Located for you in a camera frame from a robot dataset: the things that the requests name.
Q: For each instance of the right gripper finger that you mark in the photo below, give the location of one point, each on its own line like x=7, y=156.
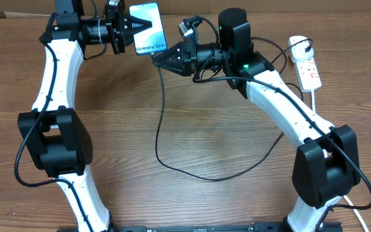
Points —
x=177, y=68
x=174, y=56

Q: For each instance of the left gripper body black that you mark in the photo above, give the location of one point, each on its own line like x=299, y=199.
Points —
x=113, y=21

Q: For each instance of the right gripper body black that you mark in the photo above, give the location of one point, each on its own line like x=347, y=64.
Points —
x=192, y=56

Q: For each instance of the Samsung Galaxy smartphone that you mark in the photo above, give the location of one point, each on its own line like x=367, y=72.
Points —
x=152, y=39

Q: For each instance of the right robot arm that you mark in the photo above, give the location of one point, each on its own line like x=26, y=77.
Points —
x=326, y=165

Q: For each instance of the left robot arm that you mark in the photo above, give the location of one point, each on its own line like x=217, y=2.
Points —
x=56, y=147

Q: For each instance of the white charger plug adapter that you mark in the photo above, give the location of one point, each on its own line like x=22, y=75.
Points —
x=298, y=48

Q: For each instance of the brown cardboard backdrop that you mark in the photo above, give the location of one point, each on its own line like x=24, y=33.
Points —
x=21, y=8

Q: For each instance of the white power strip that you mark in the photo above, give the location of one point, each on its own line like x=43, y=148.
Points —
x=308, y=76

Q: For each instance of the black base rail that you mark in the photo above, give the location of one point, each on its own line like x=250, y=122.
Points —
x=256, y=227

